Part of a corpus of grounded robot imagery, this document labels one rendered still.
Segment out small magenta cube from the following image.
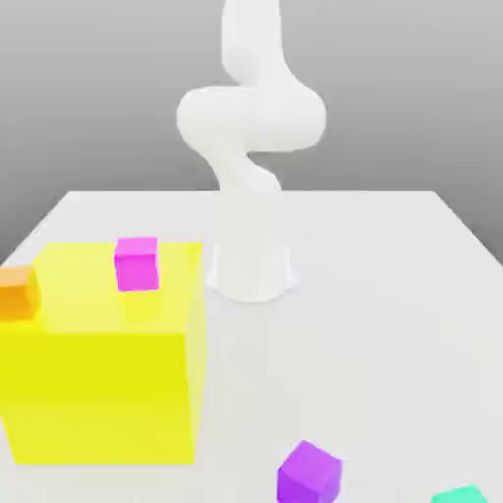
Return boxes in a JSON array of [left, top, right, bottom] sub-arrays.
[[113, 236, 161, 293]]

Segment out large yellow box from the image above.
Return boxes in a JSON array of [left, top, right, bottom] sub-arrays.
[[0, 242, 208, 466]]

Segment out small orange cube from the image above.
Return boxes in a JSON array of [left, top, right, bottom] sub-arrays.
[[0, 264, 41, 322]]

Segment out small purple cube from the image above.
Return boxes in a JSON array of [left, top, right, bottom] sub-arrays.
[[276, 439, 344, 503]]

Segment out small teal cube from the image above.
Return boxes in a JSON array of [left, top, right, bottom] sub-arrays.
[[430, 483, 489, 503]]

